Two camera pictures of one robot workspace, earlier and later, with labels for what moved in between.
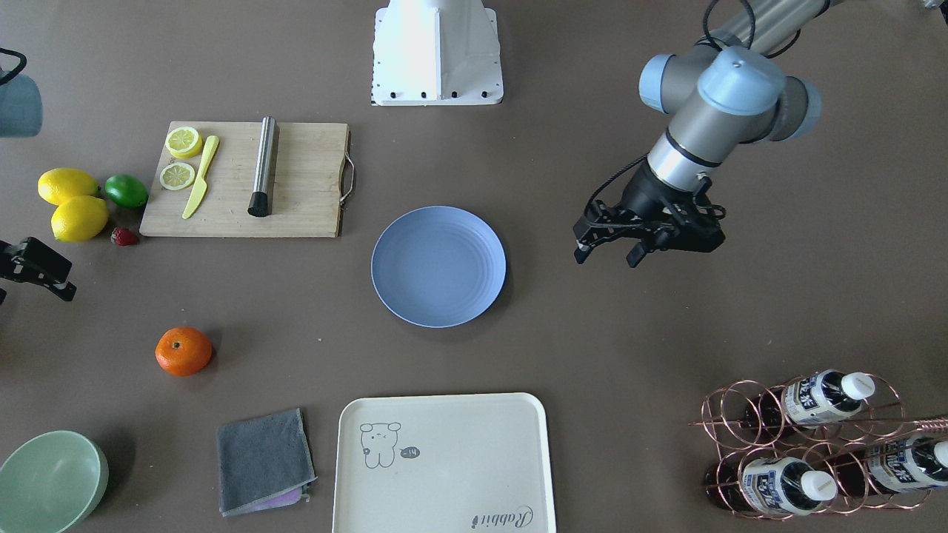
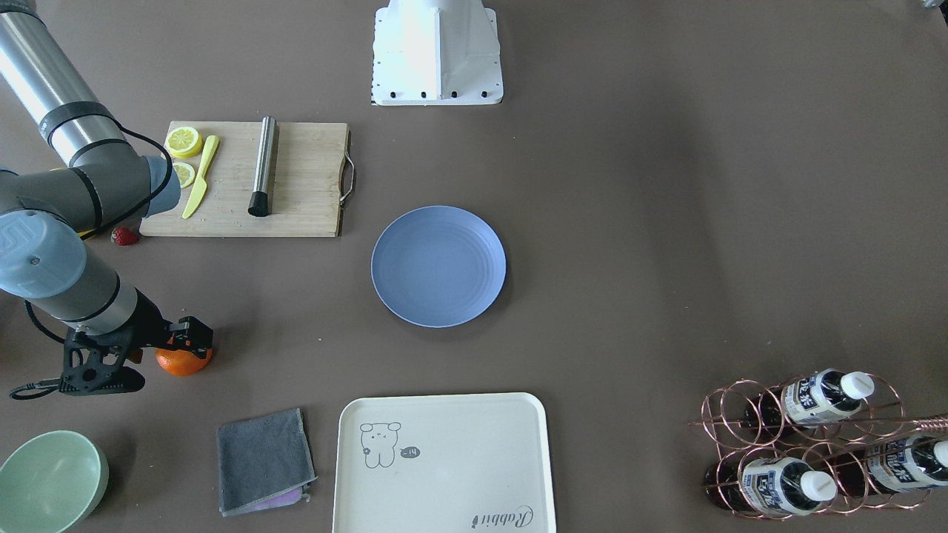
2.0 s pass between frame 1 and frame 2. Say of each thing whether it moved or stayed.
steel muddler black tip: stayed
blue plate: stayed
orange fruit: stayed
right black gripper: moved
